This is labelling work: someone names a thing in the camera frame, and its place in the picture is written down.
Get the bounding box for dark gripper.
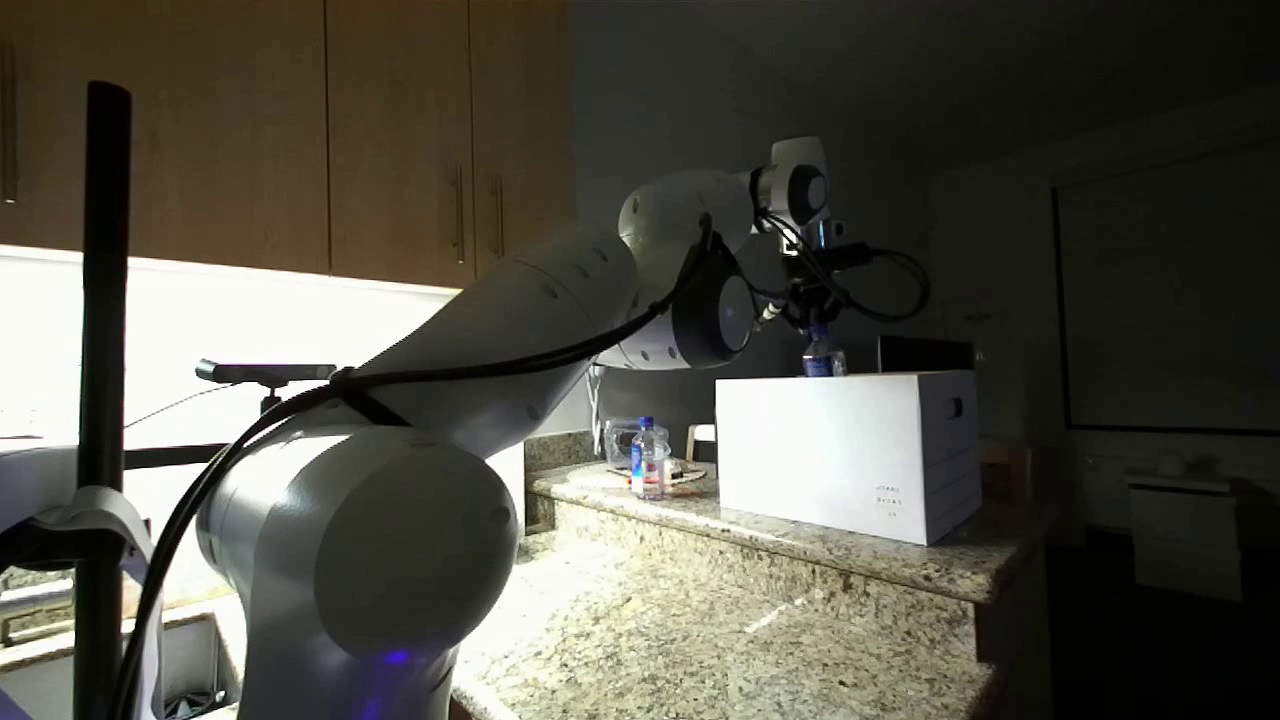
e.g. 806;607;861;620
763;215;848;338

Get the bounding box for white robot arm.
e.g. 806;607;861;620
201;138;833;720

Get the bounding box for white storage box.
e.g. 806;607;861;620
716;372;979;543

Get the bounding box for wooden upper cabinets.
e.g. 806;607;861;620
0;0;572;289

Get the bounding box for black vertical pole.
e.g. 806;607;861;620
70;80;131;720

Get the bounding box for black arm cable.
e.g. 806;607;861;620
110;212;934;720

